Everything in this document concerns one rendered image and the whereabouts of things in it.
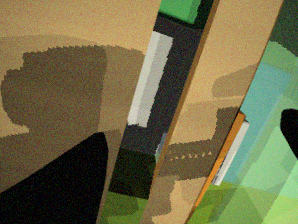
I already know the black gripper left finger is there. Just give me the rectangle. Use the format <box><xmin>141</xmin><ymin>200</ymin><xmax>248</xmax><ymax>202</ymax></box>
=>
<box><xmin>0</xmin><ymin>132</ymin><xmax>109</xmax><ymax>224</ymax></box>

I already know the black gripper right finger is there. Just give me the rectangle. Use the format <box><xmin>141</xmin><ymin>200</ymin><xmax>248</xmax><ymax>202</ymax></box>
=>
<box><xmin>279</xmin><ymin>108</ymin><xmax>298</xmax><ymax>159</ymax></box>

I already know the brown bar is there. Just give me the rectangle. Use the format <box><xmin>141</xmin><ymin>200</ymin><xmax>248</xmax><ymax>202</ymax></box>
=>
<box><xmin>185</xmin><ymin>109</ymin><xmax>246</xmax><ymax>224</ymax></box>

